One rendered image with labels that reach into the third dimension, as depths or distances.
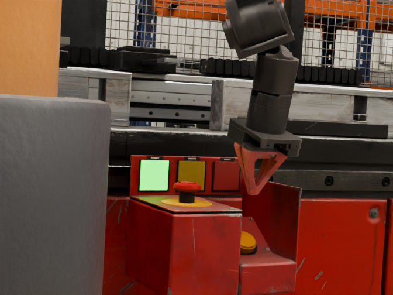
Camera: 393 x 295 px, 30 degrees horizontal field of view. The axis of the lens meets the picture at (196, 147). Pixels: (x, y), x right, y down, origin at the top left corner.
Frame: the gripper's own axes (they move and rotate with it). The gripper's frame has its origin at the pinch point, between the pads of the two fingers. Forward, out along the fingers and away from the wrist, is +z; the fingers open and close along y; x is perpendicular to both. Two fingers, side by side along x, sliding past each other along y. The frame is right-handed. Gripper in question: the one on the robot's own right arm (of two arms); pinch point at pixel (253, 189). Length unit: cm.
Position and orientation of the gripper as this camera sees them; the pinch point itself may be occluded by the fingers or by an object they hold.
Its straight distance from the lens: 106.4
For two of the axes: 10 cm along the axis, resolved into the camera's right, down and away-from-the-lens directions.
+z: -1.6, 9.5, 2.7
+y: -4.1, -3.1, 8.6
